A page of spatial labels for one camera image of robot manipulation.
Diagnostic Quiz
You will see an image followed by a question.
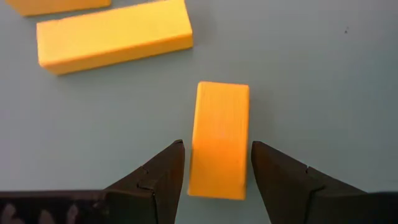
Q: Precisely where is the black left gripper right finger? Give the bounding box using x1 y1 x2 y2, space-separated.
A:
251 141 368 224

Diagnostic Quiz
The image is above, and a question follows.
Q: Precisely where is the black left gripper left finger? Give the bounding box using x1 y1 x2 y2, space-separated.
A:
104 139 186 224

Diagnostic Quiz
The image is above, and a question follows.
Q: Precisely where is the short yellow block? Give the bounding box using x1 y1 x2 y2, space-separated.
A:
187 80 251 201

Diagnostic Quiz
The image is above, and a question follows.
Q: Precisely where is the long yellow block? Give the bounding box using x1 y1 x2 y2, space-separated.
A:
5 0 113 17
35 0 195 77

